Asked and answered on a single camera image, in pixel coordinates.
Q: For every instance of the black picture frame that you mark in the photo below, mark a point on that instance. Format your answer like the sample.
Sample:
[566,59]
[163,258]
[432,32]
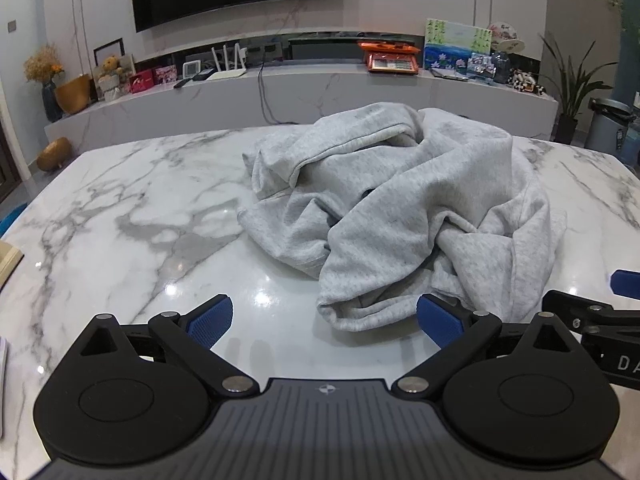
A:
[107,50]

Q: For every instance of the light grey sweatshirt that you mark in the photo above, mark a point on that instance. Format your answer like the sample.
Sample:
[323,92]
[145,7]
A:
[400,200]

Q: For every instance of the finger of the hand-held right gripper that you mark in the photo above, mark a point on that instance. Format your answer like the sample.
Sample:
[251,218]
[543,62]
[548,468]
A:
[627,283]
[600,317]

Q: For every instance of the pink printed box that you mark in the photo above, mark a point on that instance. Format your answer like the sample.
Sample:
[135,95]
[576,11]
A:
[165,75]

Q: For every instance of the potted long-leaf plant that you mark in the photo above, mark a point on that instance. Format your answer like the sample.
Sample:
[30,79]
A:
[570,90]

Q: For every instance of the red gift box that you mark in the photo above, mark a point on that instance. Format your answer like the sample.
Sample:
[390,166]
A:
[141,83]

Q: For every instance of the brown teddy bear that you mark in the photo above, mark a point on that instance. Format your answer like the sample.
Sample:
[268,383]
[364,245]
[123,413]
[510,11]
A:
[110,77]

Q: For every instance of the blue and green painting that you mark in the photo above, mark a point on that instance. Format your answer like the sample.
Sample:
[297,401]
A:
[455,45]

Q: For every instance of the colourful printed packet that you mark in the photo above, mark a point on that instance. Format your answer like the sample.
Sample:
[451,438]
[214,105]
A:
[481,66]

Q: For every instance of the dark glass jar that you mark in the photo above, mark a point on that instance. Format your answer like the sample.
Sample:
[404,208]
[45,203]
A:
[502,67]

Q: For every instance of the black remote control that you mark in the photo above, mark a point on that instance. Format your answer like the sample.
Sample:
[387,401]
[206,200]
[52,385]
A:
[182,83]

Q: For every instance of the tan wooden board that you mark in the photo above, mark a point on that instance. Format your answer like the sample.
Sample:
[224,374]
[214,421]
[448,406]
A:
[9,262]

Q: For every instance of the open orange plastic case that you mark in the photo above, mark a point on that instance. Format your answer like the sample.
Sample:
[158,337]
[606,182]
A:
[392,62]

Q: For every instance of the black and white plush toy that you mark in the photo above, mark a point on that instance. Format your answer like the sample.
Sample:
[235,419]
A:
[527,83]

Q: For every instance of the white router with antennas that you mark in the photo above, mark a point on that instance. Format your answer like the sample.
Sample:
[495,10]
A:
[227,71]

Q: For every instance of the small white display clock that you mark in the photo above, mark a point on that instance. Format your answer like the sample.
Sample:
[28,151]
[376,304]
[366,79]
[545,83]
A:
[192,68]

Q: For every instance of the white marble television console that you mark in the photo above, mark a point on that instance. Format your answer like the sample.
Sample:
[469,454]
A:
[350,90]

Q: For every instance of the grey pedal trash bin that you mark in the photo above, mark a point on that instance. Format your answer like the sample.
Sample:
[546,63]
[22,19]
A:
[607,127]

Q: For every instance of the brown wooden bowl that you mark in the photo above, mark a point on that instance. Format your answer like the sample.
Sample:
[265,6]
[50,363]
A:
[74,94]

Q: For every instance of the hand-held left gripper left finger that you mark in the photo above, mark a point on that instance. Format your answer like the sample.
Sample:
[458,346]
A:
[210,321]

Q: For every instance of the dried flowers in dark vase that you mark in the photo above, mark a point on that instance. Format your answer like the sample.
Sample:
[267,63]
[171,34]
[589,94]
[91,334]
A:
[46,67]

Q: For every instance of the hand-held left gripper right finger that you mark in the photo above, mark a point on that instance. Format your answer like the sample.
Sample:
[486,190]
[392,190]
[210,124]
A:
[440,322]

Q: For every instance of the brown wooden gourd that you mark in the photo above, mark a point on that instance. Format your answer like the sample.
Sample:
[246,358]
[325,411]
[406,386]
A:
[54,154]

